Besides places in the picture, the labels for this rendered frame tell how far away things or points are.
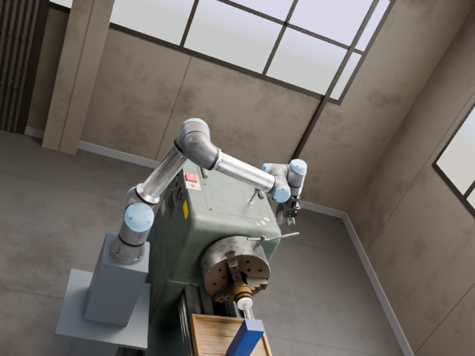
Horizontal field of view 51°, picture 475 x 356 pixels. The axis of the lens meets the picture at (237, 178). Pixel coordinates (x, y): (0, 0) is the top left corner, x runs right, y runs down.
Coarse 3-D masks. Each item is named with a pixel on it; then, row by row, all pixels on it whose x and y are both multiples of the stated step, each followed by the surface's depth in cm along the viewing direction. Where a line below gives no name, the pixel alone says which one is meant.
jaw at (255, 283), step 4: (244, 276) 235; (244, 280) 233; (248, 280) 231; (252, 280) 232; (256, 280) 232; (260, 280) 233; (264, 280) 234; (248, 284) 229; (252, 284) 230; (256, 284) 230; (260, 284) 232; (264, 284) 232; (252, 288) 227; (256, 288) 230; (260, 288) 234; (264, 288) 234; (252, 292) 228
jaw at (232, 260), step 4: (232, 252) 226; (228, 256) 224; (232, 256) 224; (228, 260) 224; (232, 260) 224; (236, 260) 227; (232, 264) 222; (236, 264) 221; (232, 268) 222; (236, 268) 223; (232, 272) 223; (236, 272) 224; (236, 276) 223; (240, 276) 223; (236, 280) 224; (240, 280) 223; (236, 284) 222; (240, 284) 223
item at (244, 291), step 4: (244, 284) 226; (236, 288) 223; (240, 288) 222; (244, 288) 222; (248, 288) 224; (232, 292) 224; (236, 292) 222; (240, 292) 221; (244, 292) 221; (248, 292) 222; (236, 296) 222; (240, 296) 219; (244, 296) 219; (248, 296) 220; (236, 300) 220
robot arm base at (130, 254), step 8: (120, 240) 208; (112, 248) 210; (120, 248) 208; (128, 248) 208; (136, 248) 209; (144, 248) 215; (112, 256) 210; (120, 256) 209; (128, 256) 209; (136, 256) 213; (128, 264) 210
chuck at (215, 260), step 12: (216, 252) 228; (228, 252) 226; (240, 252) 224; (252, 252) 227; (204, 264) 232; (216, 264) 224; (228, 264) 226; (240, 264) 227; (252, 264) 229; (264, 264) 231; (204, 276) 229; (216, 276) 229; (228, 276) 230; (252, 276) 234; (264, 276) 235; (216, 288) 233
